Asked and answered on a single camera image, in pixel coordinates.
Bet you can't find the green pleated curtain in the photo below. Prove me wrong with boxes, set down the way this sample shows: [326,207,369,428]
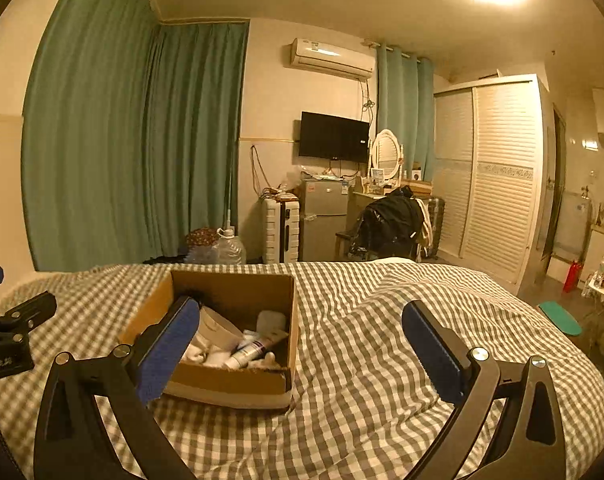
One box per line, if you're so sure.
[146,22,249,262]

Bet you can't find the white oval vanity mirror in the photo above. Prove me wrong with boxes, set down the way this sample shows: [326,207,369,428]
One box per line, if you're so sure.
[370,129,404,181]

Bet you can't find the white air conditioner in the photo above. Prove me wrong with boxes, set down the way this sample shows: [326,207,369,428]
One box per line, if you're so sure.
[284,37,375,81]

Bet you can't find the small silver fridge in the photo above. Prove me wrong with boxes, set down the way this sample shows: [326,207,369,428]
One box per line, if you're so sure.
[299,178,351,264]

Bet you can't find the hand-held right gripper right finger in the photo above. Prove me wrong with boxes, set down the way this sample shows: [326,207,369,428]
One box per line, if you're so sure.
[402,300,567,480]

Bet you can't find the white sock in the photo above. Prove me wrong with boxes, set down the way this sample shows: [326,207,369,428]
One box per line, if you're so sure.
[181,339,233,367]

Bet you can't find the white squeeze tube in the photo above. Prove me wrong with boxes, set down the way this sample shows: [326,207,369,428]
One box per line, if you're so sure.
[229,336,279,370]

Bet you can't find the dark ribbed suitcase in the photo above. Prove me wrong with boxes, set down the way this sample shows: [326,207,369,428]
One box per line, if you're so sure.
[424,197,446,257]

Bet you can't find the red fire extinguisher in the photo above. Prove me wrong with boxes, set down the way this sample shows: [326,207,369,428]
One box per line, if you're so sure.
[562,259,581,294]

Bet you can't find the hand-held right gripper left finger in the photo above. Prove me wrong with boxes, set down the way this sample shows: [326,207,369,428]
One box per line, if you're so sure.
[33,295,201,480]

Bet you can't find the brown cardboard box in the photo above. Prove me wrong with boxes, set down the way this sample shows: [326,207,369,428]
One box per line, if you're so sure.
[118,269,300,411]

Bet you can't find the large clear water jug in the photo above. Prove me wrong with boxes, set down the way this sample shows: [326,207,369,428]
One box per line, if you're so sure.
[215,227,247,266]

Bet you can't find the wall cables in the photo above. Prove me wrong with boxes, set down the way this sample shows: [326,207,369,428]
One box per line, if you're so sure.
[250,144,279,197]

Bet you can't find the floral fabric bag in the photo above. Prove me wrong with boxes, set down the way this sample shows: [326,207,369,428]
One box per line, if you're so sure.
[186,227,221,249]

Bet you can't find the teal stool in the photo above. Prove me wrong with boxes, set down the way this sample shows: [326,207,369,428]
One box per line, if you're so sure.
[538,301,583,337]

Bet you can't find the white hard-shell suitcase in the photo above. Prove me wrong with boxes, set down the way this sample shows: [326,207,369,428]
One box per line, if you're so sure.
[261,197,301,265]

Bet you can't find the white tape roll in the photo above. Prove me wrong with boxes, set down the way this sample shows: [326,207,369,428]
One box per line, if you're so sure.
[197,306,244,357]

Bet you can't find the narrow light green curtain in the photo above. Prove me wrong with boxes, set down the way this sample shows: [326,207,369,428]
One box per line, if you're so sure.
[376,42,435,182]

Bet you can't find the white louvered wardrobe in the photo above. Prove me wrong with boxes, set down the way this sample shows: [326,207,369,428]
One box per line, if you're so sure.
[433,74,555,297]

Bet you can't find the small white case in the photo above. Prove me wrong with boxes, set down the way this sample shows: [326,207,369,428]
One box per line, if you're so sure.
[255,310,289,334]

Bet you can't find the grey checkered blanket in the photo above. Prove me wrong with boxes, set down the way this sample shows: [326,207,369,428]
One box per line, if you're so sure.
[0,258,604,480]

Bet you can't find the black jacket on chair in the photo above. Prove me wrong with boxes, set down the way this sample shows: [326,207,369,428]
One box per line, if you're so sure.
[349,186,425,262]

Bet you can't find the wide green curtain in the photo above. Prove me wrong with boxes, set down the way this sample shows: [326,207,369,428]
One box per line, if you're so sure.
[22,0,159,272]

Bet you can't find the black wall television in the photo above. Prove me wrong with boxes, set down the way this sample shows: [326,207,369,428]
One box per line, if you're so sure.
[298,111,371,164]

